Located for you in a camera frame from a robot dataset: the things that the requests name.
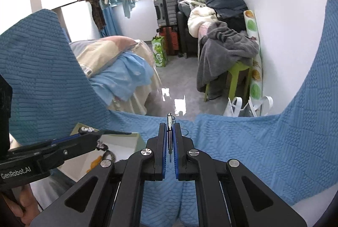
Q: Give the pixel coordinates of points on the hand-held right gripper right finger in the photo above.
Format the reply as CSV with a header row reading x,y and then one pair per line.
x,y
177,153

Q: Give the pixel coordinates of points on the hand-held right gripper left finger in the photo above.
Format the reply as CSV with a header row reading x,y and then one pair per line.
x,y
161,153

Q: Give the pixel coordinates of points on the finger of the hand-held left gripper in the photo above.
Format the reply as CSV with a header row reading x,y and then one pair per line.
x,y
79,146
67,139

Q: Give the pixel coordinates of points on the black and beige patterned bangle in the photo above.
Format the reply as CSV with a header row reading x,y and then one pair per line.
x,y
109,156

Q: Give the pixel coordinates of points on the white and green cardboard box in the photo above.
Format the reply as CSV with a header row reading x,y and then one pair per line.
x,y
124,145

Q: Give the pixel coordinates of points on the black hair stick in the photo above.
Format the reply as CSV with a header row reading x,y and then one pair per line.
x,y
118,132

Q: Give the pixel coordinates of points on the person's left hand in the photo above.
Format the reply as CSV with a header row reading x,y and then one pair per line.
x,y
25,205

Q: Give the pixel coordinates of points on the pile of bedding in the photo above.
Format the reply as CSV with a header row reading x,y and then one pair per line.
x,y
148,92

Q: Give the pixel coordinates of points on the white plastic bag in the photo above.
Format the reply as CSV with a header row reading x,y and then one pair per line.
x,y
235,108

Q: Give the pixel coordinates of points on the blue textured sofa cover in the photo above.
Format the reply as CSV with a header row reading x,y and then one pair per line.
x,y
250,153

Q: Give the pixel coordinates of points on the light blue blanket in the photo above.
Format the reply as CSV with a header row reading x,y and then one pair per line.
x,y
124,73

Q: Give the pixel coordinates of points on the beige patchwork quilt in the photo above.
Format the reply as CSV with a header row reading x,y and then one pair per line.
x,y
105,52

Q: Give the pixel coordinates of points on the green shopping bag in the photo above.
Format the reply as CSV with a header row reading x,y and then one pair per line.
x,y
159,51

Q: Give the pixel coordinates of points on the green plastic stool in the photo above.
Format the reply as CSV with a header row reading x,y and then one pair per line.
x,y
239,71

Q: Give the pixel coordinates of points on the rolled fruit print mat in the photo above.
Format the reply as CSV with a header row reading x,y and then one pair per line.
x,y
253,76

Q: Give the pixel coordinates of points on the red suitcase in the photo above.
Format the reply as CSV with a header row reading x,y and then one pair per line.
x,y
170,40

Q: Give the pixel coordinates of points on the black suitcase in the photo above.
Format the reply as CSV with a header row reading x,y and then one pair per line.
x,y
186,36

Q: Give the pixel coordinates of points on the cream puffy jacket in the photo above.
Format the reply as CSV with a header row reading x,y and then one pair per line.
x,y
202,19

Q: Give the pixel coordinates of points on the grey suitcase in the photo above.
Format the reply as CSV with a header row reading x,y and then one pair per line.
x,y
166,11

